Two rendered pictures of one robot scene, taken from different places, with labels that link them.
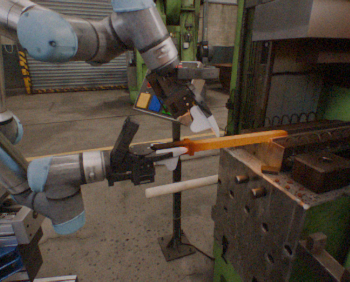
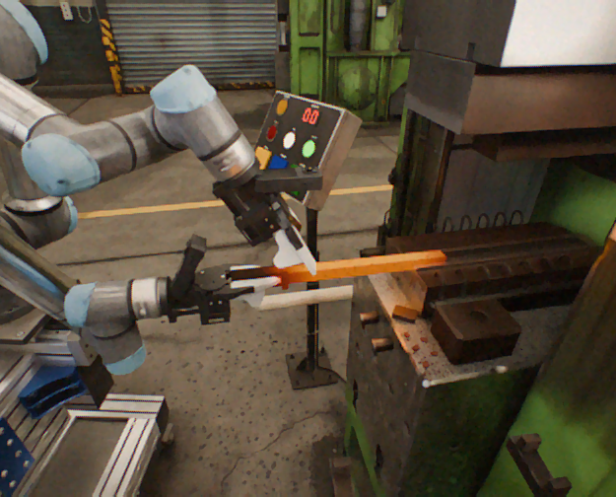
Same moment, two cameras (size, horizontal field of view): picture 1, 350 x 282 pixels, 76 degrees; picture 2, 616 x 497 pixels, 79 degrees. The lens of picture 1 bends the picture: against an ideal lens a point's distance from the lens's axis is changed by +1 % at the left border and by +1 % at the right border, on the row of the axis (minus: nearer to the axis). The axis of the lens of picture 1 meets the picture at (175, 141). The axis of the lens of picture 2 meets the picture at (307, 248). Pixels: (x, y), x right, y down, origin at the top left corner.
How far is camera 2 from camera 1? 0.25 m
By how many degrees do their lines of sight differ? 13
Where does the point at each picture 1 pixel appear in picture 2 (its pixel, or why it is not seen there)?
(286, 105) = (477, 195)
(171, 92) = (247, 209)
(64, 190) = (109, 328)
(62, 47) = (77, 183)
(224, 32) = not seen: outside the picture
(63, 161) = (106, 294)
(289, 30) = (444, 114)
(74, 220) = (127, 360)
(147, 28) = (200, 134)
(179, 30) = not seen: outside the picture
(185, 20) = not seen: outside the picture
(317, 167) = (456, 330)
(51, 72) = (152, 56)
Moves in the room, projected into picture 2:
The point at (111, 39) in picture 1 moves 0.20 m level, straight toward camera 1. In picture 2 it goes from (157, 142) to (109, 202)
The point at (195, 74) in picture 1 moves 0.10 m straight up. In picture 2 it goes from (282, 185) to (280, 120)
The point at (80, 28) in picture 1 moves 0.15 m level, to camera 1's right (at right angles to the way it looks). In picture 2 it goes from (102, 148) to (215, 154)
